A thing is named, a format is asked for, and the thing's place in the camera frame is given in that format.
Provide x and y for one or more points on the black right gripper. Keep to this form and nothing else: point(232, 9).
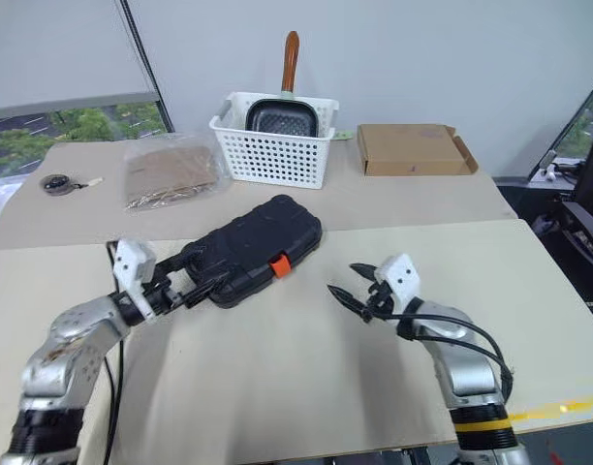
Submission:
point(381, 302)

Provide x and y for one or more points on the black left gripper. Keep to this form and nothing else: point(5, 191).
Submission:
point(168, 293)

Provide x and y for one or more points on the black plastic hard case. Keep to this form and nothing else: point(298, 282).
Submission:
point(258, 242)

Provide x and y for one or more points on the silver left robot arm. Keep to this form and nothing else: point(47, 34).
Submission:
point(69, 349)

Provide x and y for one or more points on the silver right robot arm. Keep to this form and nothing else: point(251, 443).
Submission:
point(463, 368)

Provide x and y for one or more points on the clear bag with brown paper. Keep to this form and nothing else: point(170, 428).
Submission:
point(170, 174)

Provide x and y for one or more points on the white perforated plastic basket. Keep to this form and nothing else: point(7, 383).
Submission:
point(272, 160)

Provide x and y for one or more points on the flat brown cardboard box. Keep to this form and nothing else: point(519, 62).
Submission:
point(408, 150)

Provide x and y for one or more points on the small green tag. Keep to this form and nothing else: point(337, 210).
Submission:
point(342, 135)

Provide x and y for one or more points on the black office chair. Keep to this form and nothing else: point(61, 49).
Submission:
point(589, 194)

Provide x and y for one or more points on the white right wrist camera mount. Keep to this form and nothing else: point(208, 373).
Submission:
point(398, 276)

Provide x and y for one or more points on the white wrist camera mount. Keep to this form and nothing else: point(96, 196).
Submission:
point(132, 264)
point(398, 276)

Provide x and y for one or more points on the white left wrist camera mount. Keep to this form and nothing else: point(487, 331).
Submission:
point(132, 264)

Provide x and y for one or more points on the slanted black window frame bar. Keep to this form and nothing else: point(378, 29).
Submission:
point(568, 126)

